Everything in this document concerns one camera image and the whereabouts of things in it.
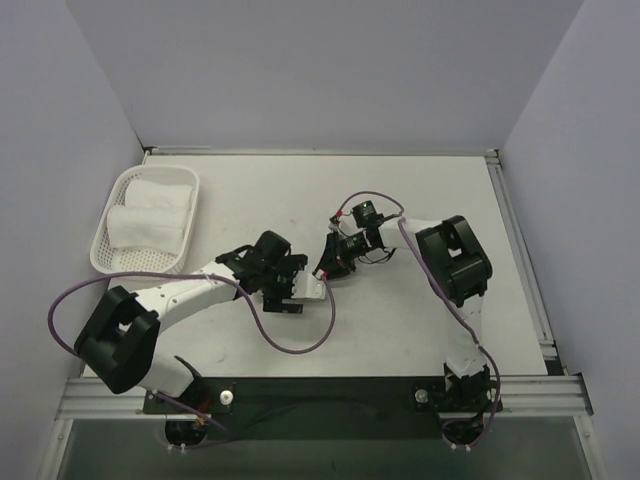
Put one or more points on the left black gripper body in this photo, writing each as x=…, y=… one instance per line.
x=282, y=288

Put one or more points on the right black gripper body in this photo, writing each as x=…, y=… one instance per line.
x=338, y=254

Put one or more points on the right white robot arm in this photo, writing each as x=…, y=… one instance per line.
x=457, y=269

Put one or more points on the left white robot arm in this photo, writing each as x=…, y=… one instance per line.
x=119, y=340

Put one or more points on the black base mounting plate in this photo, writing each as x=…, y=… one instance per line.
x=341, y=408

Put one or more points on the white perforated plastic basket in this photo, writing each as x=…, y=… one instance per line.
x=106, y=259

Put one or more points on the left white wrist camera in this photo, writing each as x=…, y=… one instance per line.
x=307, y=287

